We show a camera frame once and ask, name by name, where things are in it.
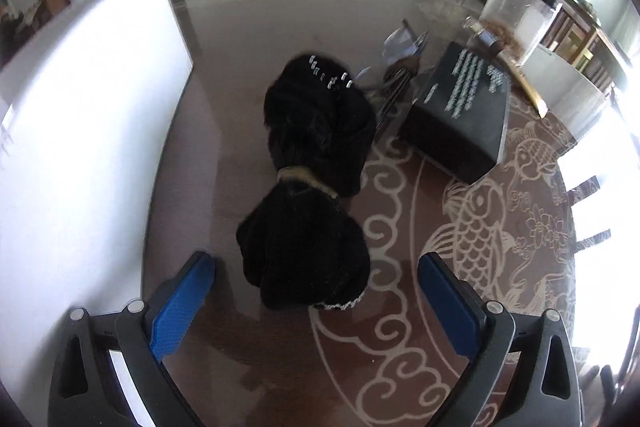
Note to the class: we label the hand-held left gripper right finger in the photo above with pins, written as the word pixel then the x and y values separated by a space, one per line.
pixel 450 302

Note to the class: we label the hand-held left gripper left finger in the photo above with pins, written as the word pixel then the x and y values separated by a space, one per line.
pixel 180 302

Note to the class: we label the black fuzzy bow hair clip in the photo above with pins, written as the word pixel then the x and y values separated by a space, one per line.
pixel 305 187

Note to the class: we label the brown patterned table mat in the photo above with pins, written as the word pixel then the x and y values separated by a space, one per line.
pixel 400 217

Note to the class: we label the black box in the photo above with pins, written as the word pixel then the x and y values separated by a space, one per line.
pixel 450 122

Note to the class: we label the white panel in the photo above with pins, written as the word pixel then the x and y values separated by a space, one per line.
pixel 90 132

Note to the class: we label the brown hair clip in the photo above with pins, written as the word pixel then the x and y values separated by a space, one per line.
pixel 400 74

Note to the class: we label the clear plastic hair clip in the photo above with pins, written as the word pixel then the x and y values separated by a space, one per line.
pixel 402 42

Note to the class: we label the glass jar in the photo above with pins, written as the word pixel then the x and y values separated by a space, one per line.
pixel 482 34

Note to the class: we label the clear fish tank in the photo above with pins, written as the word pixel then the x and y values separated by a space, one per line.
pixel 520 14

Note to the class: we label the wooden shelf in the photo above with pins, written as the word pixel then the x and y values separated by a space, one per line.
pixel 585 37

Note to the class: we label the dark wooden furniture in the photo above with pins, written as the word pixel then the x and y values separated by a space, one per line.
pixel 35 12

